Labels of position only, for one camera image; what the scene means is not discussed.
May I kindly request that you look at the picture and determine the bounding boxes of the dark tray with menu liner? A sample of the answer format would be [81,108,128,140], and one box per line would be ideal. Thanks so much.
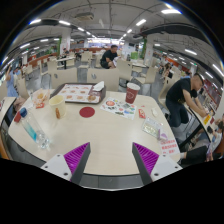
[49,82,107,105]

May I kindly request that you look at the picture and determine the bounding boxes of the person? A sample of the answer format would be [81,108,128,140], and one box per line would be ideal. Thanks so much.
[4,64,23,98]
[99,44,120,70]
[165,73,209,128]

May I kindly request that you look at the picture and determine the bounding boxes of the flat round red coaster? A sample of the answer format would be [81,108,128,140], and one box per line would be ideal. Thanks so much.
[79,106,96,119]

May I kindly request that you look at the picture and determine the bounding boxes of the red and white table sign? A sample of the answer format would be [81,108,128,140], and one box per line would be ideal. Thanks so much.
[159,138,181,156]

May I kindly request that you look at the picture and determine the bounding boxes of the red paper cup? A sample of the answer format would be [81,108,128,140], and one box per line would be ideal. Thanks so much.
[124,82,141,105]

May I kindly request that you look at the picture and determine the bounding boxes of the beige chair with oval hole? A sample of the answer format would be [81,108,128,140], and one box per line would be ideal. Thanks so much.
[86,68,120,93]
[50,68,78,89]

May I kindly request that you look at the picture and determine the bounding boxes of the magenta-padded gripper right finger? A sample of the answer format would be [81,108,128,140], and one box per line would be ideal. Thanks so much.
[131,142,184,186]

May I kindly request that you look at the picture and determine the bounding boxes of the red sauce packet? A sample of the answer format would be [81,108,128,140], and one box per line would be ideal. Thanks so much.
[138,108,147,120]

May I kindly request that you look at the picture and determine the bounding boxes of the cream paper cup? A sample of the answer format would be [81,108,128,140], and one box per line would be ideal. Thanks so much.
[48,94,68,120]

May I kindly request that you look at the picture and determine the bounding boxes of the printed sticker sheet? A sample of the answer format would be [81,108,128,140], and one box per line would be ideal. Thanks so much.
[99,97,138,121]

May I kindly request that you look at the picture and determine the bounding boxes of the clear plastic wrapper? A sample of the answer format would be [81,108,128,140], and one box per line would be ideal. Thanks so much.
[141,116,163,139]

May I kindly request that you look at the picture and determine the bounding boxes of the ceiling air conditioner unit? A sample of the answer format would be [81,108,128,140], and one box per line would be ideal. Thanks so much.
[74,12,95,22]

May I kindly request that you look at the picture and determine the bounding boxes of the ceiling lights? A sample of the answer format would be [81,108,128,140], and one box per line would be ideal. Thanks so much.
[1,8,224,78]

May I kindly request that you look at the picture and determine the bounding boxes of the white paper napkin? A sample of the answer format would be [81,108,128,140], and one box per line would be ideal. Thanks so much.
[92,80,106,92]

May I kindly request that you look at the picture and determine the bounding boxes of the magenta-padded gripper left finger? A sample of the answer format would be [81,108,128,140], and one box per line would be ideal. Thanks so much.
[40,142,92,186]

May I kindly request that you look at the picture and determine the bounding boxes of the beige dining table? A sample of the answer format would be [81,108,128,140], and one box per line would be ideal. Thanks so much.
[0,96,17,134]

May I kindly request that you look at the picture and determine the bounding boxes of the clear plastic snack bag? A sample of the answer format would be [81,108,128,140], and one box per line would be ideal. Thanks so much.
[31,88,52,107]

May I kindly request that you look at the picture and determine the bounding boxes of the clear blue-capped water bottle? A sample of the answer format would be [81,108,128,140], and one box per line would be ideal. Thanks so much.
[18,107,53,150]

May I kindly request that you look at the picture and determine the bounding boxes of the beige dining chairs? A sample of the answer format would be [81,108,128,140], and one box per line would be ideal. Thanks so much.
[19,49,181,101]

